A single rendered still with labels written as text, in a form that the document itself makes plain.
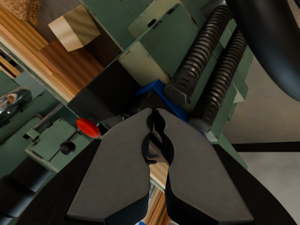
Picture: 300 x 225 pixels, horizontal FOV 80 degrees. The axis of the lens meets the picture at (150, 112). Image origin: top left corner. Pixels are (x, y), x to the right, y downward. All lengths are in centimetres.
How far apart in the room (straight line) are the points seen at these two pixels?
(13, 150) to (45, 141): 14
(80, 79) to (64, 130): 9
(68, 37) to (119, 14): 8
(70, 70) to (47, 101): 28
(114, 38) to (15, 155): 31
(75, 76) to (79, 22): 8
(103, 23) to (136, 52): 12
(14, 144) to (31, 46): 20
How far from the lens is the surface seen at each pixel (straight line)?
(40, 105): 57
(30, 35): 42
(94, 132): 21
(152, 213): 165
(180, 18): 22
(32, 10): 38
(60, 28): 29
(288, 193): 154
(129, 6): 33
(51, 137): 33
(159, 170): 50
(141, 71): 19
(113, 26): 29
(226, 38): 53
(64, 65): 31
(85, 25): 28
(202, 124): 18
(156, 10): 26
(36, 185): 36
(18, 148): 46
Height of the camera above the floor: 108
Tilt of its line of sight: 31 degrees down
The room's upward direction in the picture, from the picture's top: 145 degrees counter-clockwise
